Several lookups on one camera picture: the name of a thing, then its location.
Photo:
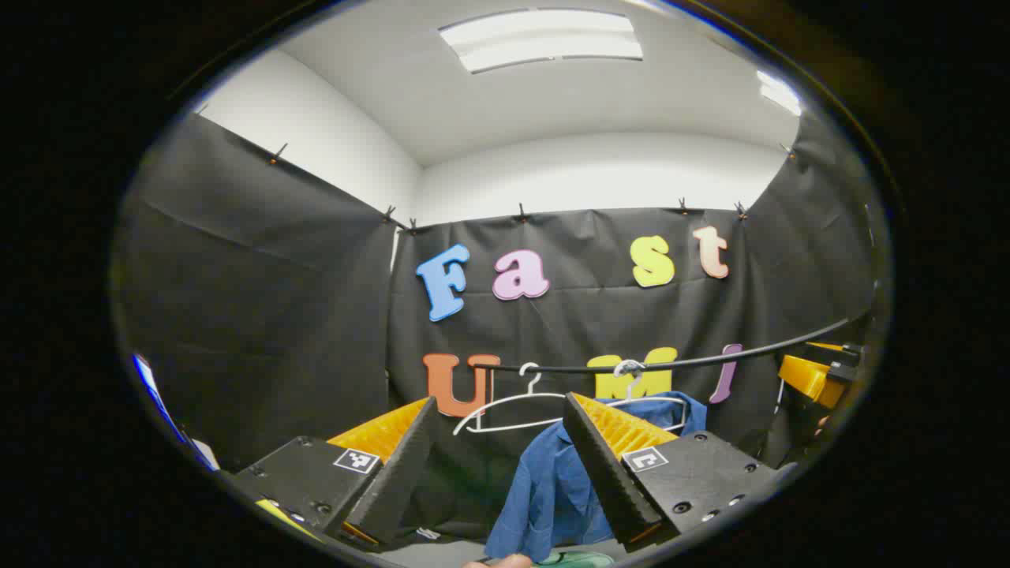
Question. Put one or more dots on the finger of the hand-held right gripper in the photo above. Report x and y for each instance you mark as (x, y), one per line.
(848, 363)
(813, 379)

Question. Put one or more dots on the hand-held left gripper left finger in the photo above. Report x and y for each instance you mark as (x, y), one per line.
(398, 481)

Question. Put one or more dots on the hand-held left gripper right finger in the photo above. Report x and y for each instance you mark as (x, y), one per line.
(607, 473)

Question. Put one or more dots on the black backdrop cloth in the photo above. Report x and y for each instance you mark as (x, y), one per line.
(276, 315)

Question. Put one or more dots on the row of black clips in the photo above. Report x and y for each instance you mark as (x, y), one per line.
(521, 213)

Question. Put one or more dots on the rectangular ceiling light panel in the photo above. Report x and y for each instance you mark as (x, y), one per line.
(544, 39)
(781, 93)

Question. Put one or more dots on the black clothes rail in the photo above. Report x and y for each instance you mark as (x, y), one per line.
(710, 360)

